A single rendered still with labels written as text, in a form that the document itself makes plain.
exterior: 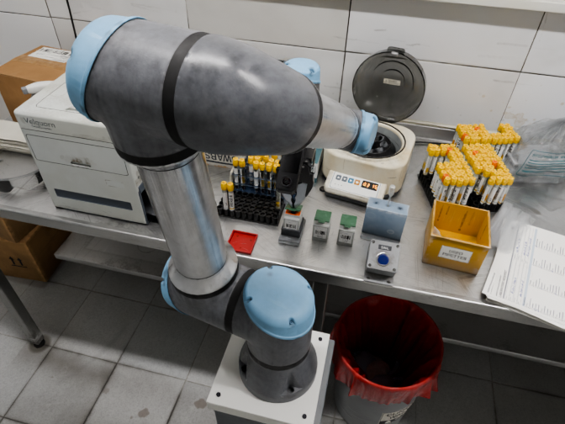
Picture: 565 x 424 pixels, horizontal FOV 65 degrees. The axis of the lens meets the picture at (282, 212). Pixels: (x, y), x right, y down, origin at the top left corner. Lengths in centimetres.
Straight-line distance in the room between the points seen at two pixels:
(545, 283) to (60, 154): 119
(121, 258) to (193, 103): 163
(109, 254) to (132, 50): 163
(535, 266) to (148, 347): 150
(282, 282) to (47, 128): 69
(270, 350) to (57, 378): 144
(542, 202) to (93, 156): 122
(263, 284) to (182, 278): 13
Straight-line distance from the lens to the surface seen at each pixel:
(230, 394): 89
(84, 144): 114
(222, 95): 41
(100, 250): 208
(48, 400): 206
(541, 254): 128
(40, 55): 179
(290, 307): 71
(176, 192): 56
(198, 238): 64
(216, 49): 43
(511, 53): 151
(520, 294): 116
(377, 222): 114
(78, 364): 209
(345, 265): 110
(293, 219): 110
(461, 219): 122
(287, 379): 84
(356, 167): 125
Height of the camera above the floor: 171
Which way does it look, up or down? 43 degrees down
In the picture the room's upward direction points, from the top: 1 degrees clockwise
